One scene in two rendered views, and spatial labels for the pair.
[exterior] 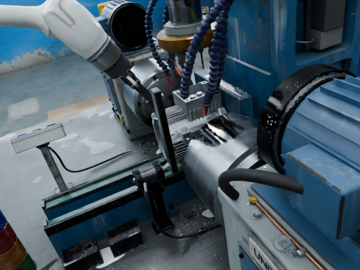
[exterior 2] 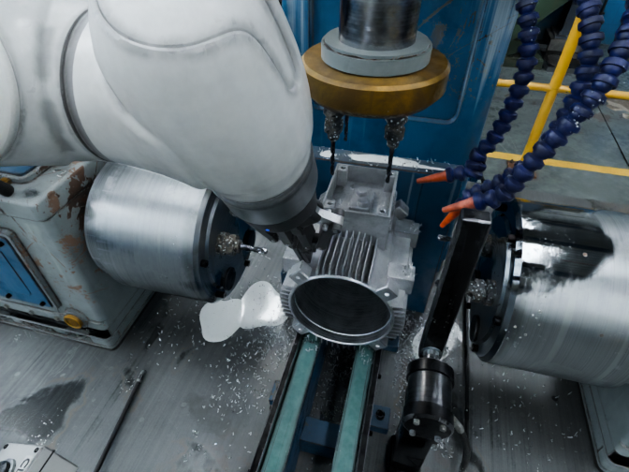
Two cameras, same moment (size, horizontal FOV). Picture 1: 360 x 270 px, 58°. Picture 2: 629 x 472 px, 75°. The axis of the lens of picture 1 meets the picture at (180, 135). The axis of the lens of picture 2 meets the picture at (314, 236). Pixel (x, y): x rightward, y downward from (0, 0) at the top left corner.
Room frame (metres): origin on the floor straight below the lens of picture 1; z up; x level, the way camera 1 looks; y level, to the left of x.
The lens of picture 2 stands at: (0.71, 0.39, 1.51)
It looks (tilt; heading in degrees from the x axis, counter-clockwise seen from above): 42 degrees down; 303
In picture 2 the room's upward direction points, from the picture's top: straight up
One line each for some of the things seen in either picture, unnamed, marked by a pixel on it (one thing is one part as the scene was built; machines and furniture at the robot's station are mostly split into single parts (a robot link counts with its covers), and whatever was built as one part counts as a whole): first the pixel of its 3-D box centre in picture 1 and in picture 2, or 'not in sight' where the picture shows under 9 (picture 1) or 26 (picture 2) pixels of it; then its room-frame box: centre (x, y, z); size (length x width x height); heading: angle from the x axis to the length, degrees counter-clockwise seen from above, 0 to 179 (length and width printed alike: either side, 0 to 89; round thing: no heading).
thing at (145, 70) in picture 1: (154, 89); (157, 218); (1.25, 0.07, 1.04); 0.37 x 0.25 x 0.25; 18
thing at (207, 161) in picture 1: (249, 178); (575, 292); (0.59, -0.15, 1.04); 0.41 x 0.25 x 0.25; 18
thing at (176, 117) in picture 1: (190, 130); (351, 266); (0.91, -0.04, 1.02); 0.20 x 0.19 x 0.19; 108
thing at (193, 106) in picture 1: (197, 100); (359, 206); (0.92, -0.08, 1.11); 0.12 x 0.11 x 0.07; 108
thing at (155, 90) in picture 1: (164, 133); (448, 297); (0.74, 0.04, 1.12); 0.04 x 0.03 x 0.26; 108
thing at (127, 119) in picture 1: (139, 84); (54, 219); (1.48, 0.14, 0.99); 0.35 x 0.31 x 0.37; 18
